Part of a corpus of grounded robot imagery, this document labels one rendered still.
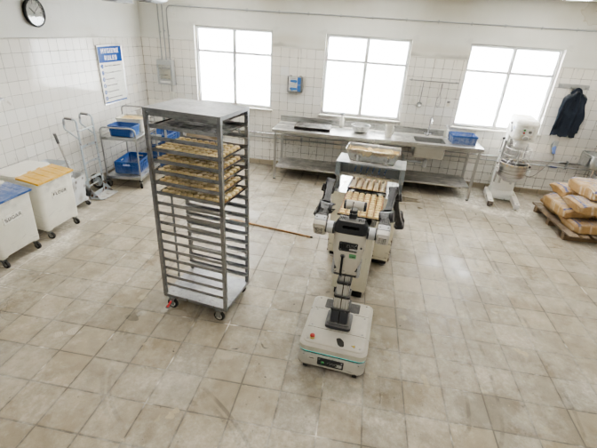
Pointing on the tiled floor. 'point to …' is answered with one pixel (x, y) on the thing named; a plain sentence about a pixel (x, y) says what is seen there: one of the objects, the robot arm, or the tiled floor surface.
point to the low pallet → (562, 226)
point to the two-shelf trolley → (127, 151)
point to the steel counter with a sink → (404, 137)
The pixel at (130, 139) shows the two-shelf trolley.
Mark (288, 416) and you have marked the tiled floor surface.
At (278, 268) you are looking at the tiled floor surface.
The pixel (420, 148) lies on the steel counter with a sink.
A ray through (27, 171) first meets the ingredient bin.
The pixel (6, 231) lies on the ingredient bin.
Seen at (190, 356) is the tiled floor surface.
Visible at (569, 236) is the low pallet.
